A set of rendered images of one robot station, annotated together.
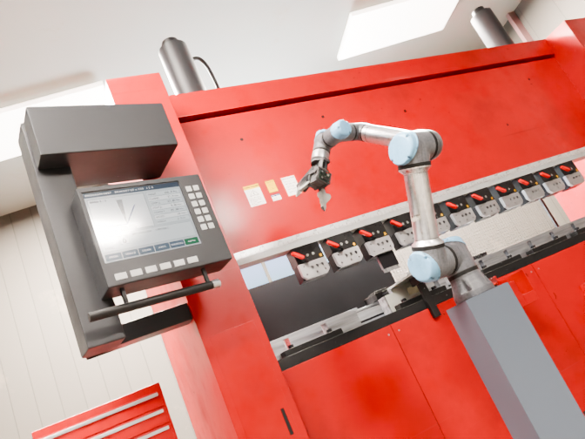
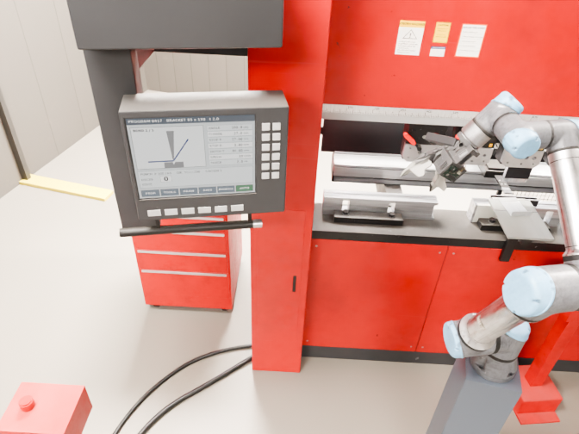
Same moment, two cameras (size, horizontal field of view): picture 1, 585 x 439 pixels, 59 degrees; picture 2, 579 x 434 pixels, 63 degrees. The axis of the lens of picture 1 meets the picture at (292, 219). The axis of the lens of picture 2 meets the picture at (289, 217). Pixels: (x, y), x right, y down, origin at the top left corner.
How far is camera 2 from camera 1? 1.62 m
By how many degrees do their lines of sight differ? 60
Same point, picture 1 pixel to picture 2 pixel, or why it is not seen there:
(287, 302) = not seen: hidden behind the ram
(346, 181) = (557, 62)
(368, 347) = (411, 253)
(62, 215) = (111, 107)
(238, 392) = (264, 253)
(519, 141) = not seen: outside the picture
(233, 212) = (368, 52)
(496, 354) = (453, 412)
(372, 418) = (373, 294)
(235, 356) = (274, 231)
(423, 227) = (478, 334)
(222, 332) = not seen: hidden behind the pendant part
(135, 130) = (221, 17)
